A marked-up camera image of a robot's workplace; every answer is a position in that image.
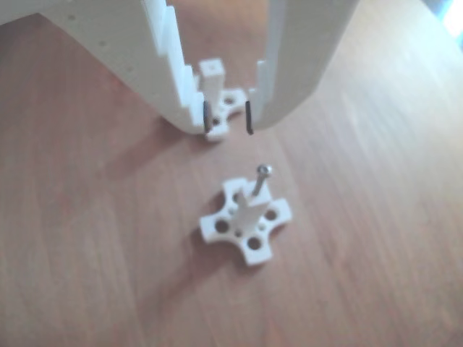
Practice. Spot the silver metal screw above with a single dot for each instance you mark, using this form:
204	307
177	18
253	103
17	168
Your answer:
261	180

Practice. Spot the white cross-base post stand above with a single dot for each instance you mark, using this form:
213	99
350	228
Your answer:
249	217
213	79

